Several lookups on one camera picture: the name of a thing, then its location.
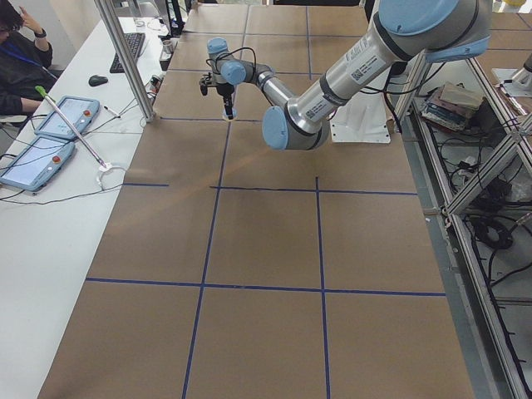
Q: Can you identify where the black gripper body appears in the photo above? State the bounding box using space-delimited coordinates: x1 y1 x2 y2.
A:
216 83 234 114

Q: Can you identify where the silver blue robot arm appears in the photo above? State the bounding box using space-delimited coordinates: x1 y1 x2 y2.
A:
199 1 492 150

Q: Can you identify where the metal cup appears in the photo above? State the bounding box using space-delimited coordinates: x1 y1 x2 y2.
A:
162 40 174 54

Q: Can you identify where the black computer keyboard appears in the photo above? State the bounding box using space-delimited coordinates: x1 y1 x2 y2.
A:
109 32 147 74

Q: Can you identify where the black computer mouse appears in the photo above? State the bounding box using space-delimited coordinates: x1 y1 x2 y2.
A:
88 75 108 87

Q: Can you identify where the upper blue teach pendant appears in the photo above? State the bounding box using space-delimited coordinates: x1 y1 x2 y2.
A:
34 96 101 140

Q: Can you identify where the blue teach pendant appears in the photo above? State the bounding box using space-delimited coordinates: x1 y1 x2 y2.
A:
34 96 101 140
1 136 76 192

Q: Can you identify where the green tipped metal rod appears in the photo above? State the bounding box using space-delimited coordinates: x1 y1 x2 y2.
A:
35 86 112 172

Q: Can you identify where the seated person in black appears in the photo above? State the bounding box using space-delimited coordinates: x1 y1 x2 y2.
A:
1 1 57 116

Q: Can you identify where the lower blue teach pendant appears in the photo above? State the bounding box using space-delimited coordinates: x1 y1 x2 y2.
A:
1 136 76 192

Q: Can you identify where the stack of books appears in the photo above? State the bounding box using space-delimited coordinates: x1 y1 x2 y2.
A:
421 82 484 131

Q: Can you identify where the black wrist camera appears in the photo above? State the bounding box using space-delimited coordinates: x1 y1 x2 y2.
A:
199 72 217 96

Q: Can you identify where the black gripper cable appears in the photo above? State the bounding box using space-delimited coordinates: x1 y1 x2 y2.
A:
204 47 258 80

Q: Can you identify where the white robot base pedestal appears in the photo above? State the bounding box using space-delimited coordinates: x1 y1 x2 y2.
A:
331 92 391 144

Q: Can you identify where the white pendant cable loop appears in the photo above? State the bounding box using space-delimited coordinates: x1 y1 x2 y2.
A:
94 165 126 191

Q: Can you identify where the aluminium frame post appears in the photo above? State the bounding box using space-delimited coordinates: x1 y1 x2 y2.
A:
94 0 155 123

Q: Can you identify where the aluminium side frame rack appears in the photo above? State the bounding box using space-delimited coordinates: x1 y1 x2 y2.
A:
403 48 531 398

